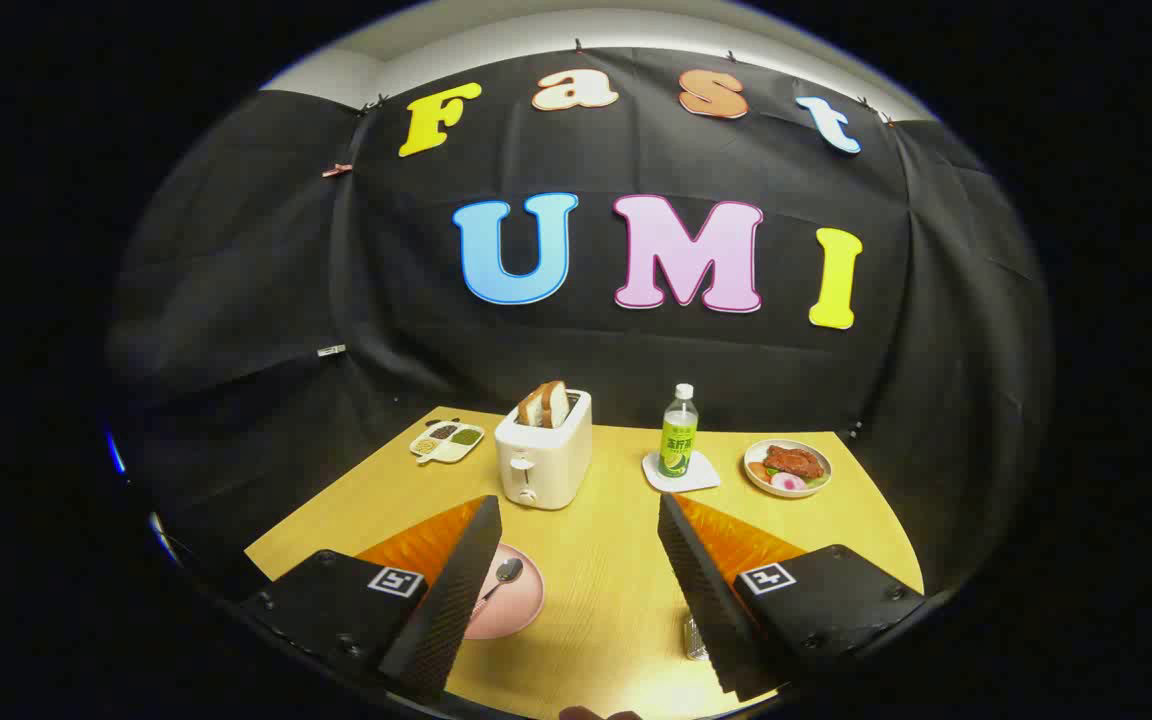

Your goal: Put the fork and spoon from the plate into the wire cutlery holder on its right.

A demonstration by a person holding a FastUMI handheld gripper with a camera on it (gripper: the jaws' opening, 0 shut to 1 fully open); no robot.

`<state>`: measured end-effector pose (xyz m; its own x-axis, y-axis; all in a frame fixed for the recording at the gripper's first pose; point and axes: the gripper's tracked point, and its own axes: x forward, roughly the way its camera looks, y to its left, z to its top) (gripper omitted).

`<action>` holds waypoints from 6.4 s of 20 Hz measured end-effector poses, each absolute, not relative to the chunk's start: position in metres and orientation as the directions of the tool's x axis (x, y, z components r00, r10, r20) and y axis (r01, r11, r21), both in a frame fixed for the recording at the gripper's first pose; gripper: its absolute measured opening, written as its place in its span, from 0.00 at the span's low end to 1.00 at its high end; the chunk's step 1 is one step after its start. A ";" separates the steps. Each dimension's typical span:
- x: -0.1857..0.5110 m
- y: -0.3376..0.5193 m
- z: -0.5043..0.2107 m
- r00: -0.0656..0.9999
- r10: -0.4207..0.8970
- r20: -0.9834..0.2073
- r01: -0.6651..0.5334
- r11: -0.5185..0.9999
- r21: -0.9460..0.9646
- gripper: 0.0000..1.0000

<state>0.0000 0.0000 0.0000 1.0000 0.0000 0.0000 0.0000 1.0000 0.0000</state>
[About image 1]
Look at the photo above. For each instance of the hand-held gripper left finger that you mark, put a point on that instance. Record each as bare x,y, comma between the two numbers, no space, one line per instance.
456,600

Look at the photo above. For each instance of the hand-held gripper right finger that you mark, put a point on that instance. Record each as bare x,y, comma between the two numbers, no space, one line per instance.
701,590

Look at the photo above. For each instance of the pink plate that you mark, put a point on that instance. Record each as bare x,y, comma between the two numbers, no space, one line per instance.
516,605

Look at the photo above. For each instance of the white square coaster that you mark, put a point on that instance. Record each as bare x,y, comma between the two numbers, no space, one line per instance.
701,475

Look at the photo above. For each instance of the white food plate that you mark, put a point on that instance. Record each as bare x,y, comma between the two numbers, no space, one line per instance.
756,480

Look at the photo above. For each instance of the orange tomato slice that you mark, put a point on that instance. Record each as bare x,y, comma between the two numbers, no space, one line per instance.
758,471

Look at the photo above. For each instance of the pink radish slice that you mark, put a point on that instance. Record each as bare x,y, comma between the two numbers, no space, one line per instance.
788,482

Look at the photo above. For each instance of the green label drink bottle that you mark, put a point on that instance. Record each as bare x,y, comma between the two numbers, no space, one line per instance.
678,440

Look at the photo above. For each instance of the white divided condiment tray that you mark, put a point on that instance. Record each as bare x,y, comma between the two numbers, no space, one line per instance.
448,442

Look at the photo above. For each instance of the brown meat piece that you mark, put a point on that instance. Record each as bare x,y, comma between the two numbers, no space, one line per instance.
794,461

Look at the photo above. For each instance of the white toaster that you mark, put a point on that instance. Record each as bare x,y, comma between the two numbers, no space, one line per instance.
546,460

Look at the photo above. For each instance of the brown crust bread slice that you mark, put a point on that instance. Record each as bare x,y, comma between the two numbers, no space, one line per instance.
531,408

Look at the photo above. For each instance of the white bread slice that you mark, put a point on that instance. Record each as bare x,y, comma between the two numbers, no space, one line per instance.
558,403

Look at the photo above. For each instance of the silver cloth clip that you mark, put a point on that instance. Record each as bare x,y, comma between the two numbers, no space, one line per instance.
331,351

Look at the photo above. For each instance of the pink cloth clip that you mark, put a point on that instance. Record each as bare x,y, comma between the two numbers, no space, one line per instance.
337,170

